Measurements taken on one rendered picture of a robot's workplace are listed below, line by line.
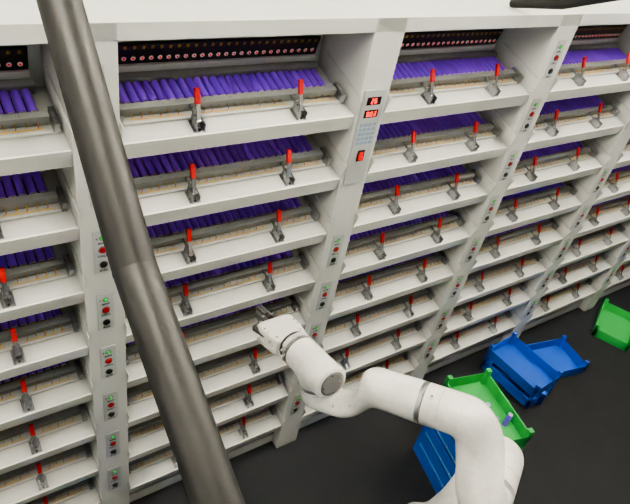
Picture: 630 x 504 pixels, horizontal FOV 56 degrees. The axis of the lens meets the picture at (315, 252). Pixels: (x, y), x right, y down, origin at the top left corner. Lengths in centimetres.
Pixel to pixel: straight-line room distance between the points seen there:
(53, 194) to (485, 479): 108
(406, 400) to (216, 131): 72
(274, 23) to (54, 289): 78
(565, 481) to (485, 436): 169
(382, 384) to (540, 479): 168
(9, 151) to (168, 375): 100
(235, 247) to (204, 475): 136
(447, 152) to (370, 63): 53
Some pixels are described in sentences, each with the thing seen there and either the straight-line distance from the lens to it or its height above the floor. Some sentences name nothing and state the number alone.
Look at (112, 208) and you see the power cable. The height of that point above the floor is 194.
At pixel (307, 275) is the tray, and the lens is 189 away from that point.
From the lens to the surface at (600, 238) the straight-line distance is 346.
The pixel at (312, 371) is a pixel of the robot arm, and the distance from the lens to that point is 134.
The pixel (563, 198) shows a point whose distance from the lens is 280.
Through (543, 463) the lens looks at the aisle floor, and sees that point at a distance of 295.
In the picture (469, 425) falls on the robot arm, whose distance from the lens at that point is 127.
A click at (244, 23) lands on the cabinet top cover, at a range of 130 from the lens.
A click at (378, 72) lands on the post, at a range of 156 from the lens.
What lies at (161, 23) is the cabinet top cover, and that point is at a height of 174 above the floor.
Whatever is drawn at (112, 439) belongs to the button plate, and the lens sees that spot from 199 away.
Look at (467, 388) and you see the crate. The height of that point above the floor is 40.
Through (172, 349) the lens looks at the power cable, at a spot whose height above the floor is 190.
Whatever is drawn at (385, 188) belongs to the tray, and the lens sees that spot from 197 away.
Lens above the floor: 214
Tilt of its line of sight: 37 degrees down
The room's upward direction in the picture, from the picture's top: 13 degrees clockwise
